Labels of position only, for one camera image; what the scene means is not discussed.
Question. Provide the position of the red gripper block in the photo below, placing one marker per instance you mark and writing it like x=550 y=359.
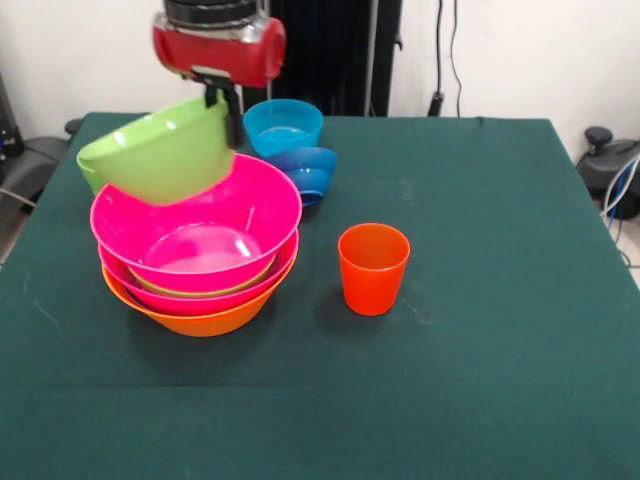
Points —
x=215 y=55

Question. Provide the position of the light blue plastic bowl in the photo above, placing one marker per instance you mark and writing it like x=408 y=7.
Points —
x=282 y=122

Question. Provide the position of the green plastic bowl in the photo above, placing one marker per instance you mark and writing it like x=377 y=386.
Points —
x=165 y=160
x=250 y=286

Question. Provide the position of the pink plastic bowl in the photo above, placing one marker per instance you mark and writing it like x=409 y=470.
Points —
x=165 y=302
x=240 y=210

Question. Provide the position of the dark blue plastic bowl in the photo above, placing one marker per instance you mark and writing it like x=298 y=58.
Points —
x=310 y=170

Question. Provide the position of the orange plastic bowl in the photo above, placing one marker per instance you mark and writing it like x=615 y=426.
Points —
x=200 y=325

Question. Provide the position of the black office chair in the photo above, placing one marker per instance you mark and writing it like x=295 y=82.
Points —
x=600 y=170
x=35 y=165

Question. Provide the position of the red plastic cup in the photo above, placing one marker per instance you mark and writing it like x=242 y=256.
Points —
x=372 y=285

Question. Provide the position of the dark green tablecloth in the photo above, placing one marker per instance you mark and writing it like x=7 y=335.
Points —
x=320 y=400

